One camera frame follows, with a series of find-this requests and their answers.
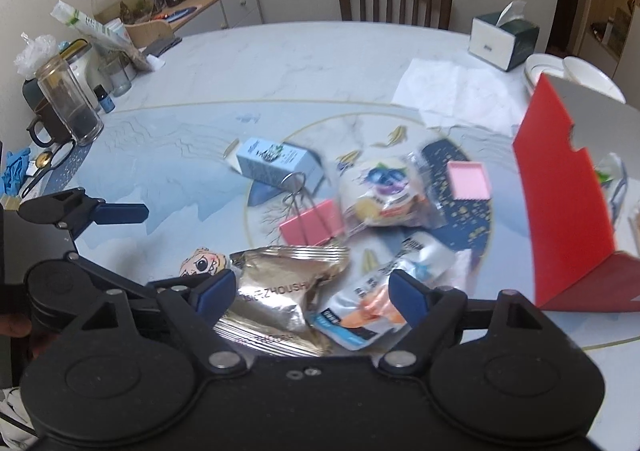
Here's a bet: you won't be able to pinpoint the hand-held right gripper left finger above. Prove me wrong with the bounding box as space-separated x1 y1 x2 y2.
75 270 248 374

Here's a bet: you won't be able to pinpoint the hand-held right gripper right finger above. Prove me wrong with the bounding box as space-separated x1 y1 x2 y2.
382 270 546 374

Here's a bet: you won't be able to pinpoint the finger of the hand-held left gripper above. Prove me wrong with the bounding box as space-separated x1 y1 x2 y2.
62 252 151 299
17 187 149 244

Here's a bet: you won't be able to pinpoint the silver foil snack bag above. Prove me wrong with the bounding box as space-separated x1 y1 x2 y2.
215 246 352 358

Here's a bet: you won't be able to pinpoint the blueberry print snack packet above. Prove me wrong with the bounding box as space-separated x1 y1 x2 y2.
339 155 443 233

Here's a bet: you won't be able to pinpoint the light blue small carton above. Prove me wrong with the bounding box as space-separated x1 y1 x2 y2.
227 137 326 195

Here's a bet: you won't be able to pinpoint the red cardboard box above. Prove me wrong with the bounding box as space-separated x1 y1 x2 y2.
512 73 640 314

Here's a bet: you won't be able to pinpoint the snack packets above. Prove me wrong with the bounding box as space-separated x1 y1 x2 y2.
594 151 629 228

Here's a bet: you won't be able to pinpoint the cartoon face sticker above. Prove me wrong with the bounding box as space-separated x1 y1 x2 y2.
179 247 234 280

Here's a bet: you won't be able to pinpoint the black scissors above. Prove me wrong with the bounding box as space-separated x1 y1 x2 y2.
19 140 77 198

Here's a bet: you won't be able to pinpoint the gold spoon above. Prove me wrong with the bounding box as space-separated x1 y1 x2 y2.
29 151 54 178

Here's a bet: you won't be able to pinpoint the pink binder clip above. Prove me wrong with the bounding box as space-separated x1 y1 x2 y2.
279 172 347 248

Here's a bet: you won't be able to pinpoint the small blue bottle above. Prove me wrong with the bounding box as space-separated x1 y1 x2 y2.
93 85 115 113

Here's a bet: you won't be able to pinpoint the blue glove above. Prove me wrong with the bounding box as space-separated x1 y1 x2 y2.
0 148 32 196

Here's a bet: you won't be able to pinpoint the brown mug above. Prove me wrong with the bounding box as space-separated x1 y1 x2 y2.
26 98 76 150

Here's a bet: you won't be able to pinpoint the tall glass jar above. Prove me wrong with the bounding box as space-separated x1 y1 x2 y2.
35 56 104 145

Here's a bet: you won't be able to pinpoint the pink sticky note pad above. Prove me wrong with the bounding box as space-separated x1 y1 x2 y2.
446 161 491 202

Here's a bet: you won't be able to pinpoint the small glass cup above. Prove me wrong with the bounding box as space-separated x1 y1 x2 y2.
97 54 133 98

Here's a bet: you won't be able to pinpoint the white round appliance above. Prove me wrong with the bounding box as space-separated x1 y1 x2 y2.
59 38 101 88

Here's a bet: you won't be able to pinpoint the crumpled clear plastic bag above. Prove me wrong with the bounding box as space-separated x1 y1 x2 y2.
13 34 62 80

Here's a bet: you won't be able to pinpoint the wooden tray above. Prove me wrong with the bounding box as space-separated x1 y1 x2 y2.
124 18 174 50

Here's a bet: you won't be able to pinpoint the green white long packet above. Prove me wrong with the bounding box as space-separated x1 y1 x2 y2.
50 0 152 72

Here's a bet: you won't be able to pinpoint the white paper sheet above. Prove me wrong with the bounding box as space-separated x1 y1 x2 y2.
391 58 527 130

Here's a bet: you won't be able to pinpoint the white sideboard cabinet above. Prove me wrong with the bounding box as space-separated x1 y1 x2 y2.
150 0 264 38

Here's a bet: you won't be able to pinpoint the stack of white plates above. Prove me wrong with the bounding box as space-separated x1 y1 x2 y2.
524 53 568 99

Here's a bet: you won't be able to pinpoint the green white tissue box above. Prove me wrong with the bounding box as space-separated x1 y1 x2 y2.
469 1 541 72

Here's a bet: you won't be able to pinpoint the white bowl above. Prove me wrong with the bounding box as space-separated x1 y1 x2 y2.
561 56 627 104

